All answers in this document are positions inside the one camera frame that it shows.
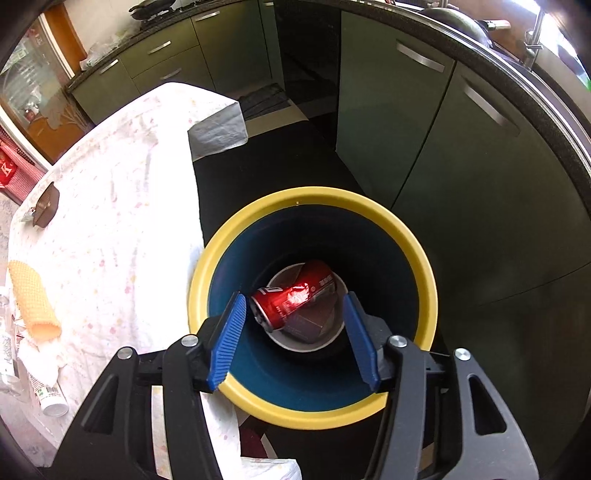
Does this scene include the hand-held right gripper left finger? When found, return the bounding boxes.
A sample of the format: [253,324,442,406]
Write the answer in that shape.
[54,292,247,480]

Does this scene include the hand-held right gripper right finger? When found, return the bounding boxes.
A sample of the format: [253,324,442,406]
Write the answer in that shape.
[342,291,541,480]

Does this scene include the red drink can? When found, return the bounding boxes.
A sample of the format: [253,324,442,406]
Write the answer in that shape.
[249,260,338,332]

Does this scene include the yellow-rimmed blue waste bin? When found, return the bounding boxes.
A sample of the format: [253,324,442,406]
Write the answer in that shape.
[187,186,438,428]

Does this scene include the orange foam net sleeve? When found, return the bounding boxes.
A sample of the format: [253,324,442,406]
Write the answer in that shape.
[8,261,62,340]

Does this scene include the white bowl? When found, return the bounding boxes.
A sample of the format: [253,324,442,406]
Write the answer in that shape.
[265,263,349,354]

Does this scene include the white floral tablecloth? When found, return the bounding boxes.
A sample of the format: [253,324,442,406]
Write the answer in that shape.
[7,82,303,480]

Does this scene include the crumpled white tissue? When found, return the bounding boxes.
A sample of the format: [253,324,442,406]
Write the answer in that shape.
[18,337,68,386]

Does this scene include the white tube with green label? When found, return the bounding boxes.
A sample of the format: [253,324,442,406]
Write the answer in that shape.
[28,371,70,417]

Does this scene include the clear plastic bottle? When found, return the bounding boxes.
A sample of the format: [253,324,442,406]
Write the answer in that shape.
[0,286,28,398]

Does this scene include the dark striped floor mat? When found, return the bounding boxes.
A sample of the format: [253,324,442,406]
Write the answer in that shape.
[239,84,291,120]

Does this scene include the red checkered cloth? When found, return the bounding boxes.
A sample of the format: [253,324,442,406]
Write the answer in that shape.
[0,138,47,204]

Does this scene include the green cabinet with drawers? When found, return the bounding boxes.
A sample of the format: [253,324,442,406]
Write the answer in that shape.
[69,0,284,126]

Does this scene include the clear plastic bag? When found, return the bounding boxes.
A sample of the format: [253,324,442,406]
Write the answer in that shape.
[81,42,122,70]

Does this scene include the dark round pot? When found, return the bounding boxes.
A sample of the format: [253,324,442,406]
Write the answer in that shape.
[422,6,492,47]

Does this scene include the black wok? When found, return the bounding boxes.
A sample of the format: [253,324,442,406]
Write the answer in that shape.
[129,0,178,19]

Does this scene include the chrome faucet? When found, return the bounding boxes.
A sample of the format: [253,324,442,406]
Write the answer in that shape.
[522,8,546,70]

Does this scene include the glass door with wooden frame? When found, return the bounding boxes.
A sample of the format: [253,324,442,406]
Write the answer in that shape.
[0,11,88,163]

